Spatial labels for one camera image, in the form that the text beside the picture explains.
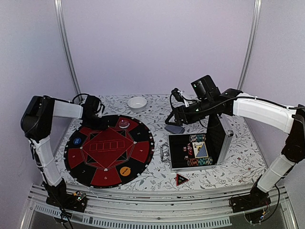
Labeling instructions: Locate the red dice group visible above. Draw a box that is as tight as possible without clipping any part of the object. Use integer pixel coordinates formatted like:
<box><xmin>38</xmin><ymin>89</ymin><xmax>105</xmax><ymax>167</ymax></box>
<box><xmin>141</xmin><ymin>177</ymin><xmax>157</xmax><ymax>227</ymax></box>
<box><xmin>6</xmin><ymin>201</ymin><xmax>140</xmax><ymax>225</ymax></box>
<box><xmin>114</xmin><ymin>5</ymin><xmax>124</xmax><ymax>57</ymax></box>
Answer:
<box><xmin>183</xmin><ymin>146</ymin><xmax>194</xmax><ymax>160</ymax></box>

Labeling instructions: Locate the poker chip row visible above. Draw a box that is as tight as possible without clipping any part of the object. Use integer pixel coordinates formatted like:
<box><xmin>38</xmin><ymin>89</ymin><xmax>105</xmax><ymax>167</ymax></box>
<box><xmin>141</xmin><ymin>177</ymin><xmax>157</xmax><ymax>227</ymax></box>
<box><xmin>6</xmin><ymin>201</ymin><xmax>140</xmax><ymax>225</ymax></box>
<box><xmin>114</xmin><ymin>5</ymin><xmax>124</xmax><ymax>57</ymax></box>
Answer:
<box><xmin>189</xmin><ymin>134</ymin><xmax>206</xmax><ymax>143</ymax></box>
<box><xmin>186</xmin><ymin>157</ymin><xmax>213</xmax><ymax>167</ymax></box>

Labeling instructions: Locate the boxed card deck ace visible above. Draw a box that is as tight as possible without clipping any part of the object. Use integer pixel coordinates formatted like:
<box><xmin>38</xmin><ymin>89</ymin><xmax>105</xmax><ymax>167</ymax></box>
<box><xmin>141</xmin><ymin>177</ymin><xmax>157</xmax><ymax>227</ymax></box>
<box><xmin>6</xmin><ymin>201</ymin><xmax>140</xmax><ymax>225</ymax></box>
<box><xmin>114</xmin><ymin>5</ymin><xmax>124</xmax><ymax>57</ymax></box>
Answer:
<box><xmin>192</xmin><ymin>142</ymin><xmax>208</xmax><ymax>158</ymax></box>

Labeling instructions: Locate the white ceramic bowl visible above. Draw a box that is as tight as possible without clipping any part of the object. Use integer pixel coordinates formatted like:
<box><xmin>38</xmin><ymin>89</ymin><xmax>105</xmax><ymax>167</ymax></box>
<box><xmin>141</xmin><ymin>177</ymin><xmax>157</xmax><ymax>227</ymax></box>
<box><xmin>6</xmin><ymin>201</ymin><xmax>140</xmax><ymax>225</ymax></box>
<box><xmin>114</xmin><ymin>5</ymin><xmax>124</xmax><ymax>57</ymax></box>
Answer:
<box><xmin>127</xmin><ymin>96</ymin><xmax>148</xmax><ymax>113</ymax></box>

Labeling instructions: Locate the left aluminium frame post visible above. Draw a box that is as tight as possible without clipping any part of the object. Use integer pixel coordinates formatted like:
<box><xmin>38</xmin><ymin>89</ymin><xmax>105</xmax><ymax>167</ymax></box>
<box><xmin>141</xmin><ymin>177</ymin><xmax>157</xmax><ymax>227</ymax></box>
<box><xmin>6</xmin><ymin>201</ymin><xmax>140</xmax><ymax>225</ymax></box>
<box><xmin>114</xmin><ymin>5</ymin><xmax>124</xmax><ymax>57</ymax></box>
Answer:
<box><xmin>54</xmin><ymin>0</ymin><xmax>81</xmax><ymax>95</ymax></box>

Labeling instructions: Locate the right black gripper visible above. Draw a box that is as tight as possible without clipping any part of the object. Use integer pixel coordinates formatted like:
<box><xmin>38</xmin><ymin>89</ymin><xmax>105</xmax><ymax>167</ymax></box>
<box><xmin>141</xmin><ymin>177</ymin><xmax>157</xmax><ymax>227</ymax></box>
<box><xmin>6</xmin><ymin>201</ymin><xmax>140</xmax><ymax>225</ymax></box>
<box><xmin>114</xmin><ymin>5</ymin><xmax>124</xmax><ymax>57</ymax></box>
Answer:
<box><xmin>165</xmin><ymin>97</ymin><xmax>214</xmax><ymax>126</ymax></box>

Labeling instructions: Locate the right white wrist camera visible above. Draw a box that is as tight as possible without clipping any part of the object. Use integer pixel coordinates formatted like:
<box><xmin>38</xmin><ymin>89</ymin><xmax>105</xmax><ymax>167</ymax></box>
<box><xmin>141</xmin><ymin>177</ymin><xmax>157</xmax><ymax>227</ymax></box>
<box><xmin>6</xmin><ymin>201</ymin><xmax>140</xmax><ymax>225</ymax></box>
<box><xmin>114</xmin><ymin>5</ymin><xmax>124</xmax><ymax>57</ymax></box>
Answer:
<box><xmin>171</xmin><ymin>88</ymin><xmax>192</xmax><ymax>107</ymax></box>

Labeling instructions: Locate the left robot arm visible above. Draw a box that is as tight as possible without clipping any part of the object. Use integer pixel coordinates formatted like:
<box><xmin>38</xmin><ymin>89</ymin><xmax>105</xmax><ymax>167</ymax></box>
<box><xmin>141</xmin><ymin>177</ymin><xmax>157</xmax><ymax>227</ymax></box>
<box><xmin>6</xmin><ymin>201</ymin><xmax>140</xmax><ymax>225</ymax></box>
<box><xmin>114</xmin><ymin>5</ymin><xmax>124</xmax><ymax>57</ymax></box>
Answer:
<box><xmin>20</xmin><ymin>94</ymin><xmax>108</xmax><ymax>188</ymax></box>

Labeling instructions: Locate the orange big blind button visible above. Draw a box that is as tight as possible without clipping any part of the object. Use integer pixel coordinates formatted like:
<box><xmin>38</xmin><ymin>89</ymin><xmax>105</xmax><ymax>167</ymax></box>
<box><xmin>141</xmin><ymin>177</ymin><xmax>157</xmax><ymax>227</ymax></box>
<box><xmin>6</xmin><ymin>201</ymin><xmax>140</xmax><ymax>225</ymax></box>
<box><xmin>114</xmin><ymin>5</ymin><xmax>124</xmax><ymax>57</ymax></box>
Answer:
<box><xmin>120</xmin><ymin>167</ymin><xmax>131</xmax><ymax>177</ymax></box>

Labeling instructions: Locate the right aluminium frame post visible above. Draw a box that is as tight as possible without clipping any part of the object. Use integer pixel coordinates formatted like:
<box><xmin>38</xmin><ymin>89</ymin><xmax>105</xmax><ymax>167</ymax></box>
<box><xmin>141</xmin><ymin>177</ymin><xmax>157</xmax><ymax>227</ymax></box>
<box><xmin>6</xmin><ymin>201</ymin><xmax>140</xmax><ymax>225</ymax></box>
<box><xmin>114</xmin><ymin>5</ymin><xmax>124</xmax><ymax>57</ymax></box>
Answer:
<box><xmin>235</xmin><ymin>0</ymin><xmax>262</xmax><ymax>90</ymax></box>

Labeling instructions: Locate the front aluminium rail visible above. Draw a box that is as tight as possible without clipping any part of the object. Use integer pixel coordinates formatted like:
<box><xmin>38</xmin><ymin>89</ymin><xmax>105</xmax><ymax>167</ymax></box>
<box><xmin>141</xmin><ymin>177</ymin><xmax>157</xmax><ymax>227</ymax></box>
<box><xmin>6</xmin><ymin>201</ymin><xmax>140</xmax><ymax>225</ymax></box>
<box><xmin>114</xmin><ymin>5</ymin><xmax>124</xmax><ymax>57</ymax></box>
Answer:
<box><xmin>20</xmin><ymin>185</ymin><xmax>299</xmax><ymax>229</ymax></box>

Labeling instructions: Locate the red black triangle card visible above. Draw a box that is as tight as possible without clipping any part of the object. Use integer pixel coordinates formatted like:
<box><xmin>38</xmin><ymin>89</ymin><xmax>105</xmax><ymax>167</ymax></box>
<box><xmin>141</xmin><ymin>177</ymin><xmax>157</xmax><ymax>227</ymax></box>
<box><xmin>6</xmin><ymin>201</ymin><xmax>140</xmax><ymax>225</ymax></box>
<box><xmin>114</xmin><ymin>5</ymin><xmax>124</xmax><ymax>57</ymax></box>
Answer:
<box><xmin>175</xmin><ymin>173</ymin><xmax>189</xmax><ymax>186</ymax></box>

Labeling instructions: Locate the aluminium poker chip case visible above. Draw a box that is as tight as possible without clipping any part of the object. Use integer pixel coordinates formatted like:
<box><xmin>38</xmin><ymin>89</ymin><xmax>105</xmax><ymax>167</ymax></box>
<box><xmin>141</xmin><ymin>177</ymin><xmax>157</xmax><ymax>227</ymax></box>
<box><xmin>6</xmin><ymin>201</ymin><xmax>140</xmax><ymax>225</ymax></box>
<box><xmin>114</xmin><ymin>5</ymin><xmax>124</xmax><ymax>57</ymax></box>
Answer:
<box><xmin>160</xmin><ymin>114</ymin><xmax>234</xmax><ymax>172</ymax></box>

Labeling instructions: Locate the lower poker chip row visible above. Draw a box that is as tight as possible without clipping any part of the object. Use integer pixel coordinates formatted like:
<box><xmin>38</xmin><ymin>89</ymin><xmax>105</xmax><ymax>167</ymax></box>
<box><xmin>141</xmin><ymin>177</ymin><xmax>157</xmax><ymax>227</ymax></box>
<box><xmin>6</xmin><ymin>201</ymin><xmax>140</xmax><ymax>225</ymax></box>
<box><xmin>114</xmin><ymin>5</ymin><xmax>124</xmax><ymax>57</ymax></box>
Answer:
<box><xmin>186</xmin><ymin>157</ymin><xmax>213</xmax><ymax>167</ymax></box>

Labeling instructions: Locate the blue small blind button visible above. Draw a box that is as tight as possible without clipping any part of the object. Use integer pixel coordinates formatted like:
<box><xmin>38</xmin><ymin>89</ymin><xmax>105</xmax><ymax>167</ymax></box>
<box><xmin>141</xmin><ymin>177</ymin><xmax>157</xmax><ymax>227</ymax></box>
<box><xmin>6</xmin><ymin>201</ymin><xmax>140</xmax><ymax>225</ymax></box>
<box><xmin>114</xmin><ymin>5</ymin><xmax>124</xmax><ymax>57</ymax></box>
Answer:
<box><xmin>73</xmin><ymin>137</ymin><xmax>82</xmax><ymax>145</ymax></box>

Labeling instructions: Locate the aluminium frame post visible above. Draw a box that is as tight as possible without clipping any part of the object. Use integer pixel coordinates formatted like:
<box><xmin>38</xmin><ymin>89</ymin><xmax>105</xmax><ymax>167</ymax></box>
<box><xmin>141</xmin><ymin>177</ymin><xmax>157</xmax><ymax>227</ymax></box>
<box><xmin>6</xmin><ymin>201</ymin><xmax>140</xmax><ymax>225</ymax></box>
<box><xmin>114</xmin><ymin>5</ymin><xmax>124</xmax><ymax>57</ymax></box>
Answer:
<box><xmin>235</xmin><ymin>0</ymin><xmax>262</xmax><ymax>90</ymax></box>
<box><xmin>54</xmin><ymin>0</ymin><xmax>81</xmax><ymax>95</ymax></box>

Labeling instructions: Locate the round red black poker mat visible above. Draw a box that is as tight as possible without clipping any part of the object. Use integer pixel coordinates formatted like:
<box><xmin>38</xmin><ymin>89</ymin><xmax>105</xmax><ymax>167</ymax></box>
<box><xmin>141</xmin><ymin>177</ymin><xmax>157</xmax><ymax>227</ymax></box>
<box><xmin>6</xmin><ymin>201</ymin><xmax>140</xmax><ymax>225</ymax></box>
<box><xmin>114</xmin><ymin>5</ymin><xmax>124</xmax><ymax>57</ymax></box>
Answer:
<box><xmin>64</xmin><ymin>115</ymin><xmax>154</xmax><ymax>188</ymax></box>

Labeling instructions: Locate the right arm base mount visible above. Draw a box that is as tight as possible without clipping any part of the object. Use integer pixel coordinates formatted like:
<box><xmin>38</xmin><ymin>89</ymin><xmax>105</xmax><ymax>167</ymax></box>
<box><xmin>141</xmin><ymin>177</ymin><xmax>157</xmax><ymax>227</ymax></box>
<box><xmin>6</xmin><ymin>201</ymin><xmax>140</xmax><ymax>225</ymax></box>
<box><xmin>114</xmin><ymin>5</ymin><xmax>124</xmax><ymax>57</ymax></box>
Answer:
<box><xmin>229</xmin><ymin>189</ymin><xmax>271</xmax><ymax>213</ymax></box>

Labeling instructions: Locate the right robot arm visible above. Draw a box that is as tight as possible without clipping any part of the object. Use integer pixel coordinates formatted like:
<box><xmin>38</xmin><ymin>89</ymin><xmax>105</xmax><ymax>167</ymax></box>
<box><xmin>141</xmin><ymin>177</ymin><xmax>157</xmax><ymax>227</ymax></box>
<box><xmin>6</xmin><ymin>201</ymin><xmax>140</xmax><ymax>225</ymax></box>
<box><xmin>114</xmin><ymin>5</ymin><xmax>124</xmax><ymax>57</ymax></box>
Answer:
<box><xmin>165</xmin><ymin>75</ymin><xmax>305</xmax><ymax>208</ymax></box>

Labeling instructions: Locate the upper poker chip row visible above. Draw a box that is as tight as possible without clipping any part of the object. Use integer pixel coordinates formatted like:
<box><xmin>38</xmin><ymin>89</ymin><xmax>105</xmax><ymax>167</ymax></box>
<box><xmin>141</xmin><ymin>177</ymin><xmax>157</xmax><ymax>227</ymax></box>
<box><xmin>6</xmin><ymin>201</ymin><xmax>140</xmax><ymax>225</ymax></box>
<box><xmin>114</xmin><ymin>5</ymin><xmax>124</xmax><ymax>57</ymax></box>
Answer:
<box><xmin>189</xmin><ymin>134</ymin><xmax>206</xmax><ymax>143</ymax></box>

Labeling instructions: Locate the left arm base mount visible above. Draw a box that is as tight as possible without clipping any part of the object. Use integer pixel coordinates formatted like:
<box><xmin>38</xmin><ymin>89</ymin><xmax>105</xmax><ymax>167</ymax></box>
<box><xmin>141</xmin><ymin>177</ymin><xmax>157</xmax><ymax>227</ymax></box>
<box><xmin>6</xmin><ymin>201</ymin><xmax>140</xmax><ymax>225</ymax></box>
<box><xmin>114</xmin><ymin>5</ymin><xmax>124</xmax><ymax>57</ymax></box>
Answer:
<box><xmin>46</xmin><ymin>191</ymin><xmax>88</xmax><ymax>213</ymax></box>

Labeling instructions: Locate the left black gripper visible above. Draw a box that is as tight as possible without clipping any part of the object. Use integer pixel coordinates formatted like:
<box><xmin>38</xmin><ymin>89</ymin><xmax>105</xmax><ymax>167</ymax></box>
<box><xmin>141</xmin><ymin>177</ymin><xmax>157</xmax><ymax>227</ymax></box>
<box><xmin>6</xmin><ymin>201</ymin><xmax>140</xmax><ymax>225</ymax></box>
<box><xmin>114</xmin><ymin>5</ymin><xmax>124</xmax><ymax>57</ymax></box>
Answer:
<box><xmin>85</xmin><ymin>114</ymin><xmax>108</xmax><ymax>130</ymax></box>

